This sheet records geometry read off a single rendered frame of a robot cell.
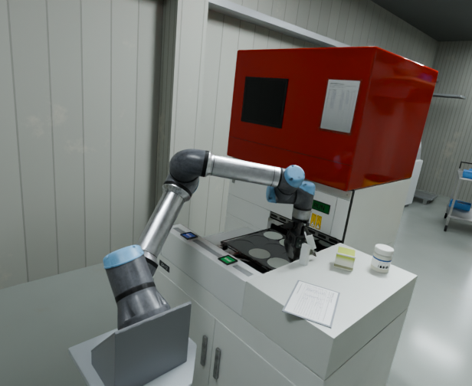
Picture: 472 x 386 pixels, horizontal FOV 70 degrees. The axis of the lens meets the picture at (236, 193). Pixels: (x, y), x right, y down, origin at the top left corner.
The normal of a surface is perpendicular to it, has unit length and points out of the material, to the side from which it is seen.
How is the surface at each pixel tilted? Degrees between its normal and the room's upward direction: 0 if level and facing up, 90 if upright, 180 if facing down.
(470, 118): 90
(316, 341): 90
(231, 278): 90
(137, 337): 90
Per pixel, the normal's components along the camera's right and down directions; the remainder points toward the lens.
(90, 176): 0.68, 0.27
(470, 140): -0.73, 0.11
